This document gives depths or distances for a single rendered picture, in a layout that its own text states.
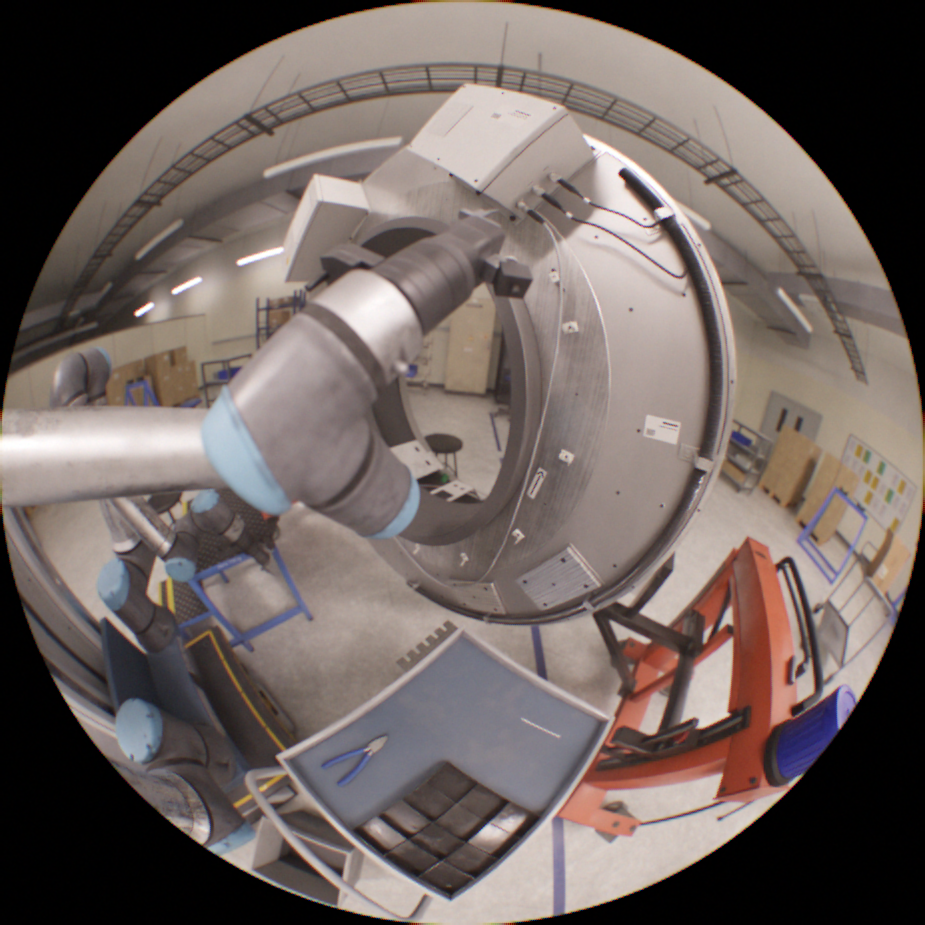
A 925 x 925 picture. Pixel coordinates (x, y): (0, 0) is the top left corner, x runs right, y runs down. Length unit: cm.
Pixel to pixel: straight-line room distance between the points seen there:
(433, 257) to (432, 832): 81
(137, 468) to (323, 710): 124
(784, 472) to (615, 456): 621
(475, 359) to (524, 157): 498
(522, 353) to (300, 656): 148
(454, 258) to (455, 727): 73
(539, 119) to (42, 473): 61
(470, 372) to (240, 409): 520
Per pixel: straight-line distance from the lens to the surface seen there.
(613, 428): 41
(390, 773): 66
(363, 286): 19
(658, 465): 41
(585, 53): 333
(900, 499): 870
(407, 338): 19
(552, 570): 54
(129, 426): 30
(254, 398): 17
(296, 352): 17
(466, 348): 527
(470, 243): 27
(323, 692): 141
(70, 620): 102
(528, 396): 39
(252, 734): 115
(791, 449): 653
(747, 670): 76
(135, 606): 104
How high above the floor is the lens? 131
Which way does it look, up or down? 28 degrees down
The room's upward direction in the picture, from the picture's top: 7 degrees clockwise
